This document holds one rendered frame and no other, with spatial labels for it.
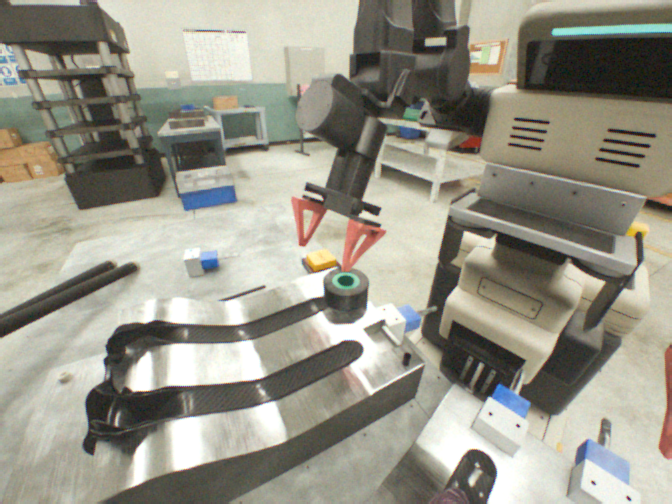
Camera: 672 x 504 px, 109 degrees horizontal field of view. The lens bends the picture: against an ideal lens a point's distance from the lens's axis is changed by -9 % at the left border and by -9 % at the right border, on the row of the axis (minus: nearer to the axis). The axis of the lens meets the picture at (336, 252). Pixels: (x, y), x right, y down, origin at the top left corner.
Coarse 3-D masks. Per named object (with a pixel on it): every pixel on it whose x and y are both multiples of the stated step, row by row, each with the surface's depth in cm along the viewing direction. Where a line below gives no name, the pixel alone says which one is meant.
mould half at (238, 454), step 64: (128, 320) 37; (192, 320) 40; (320, 320) 44; (64, 384) 36; (128, 384) 29; (192, 384) 30; (320, 384) 34; (384, 384) 34; (64, 448) 29; (128, 448) 23; (192, 448) 24; (256, 448) 27; (320, 448) 34
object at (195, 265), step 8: (184, 256) 66; (192, 256) 66; (200, 256) 68; (208, 256) 68; (216, 256) 68; (224, 256) 70; (232, 256) 71; (192, 264) 66; (200, 264) 67; (208, 264) 68; (216, 264) 69; (192, 272) 67; (200, 272) 68
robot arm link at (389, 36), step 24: (360, 0) 30; (384, 0) 28; (408, 0) 30; (360, 24) 31; (384, 24) 29; (408, 24) 31; (360, 48) 32; (384, 48) 30; (408, 48) 32; (360, 72) 34; (384, 72) 32; (384, 96) 33
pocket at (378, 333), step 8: (384, 320) 43; (368, 328) 43; (376, 328) 44; (384, 328) 44; (368, 336) 44; (376, 336) 44; (384, 336) 44; (392, 336) 42; (376, 344) 42; (384, 344) 42; (392, 344) 42
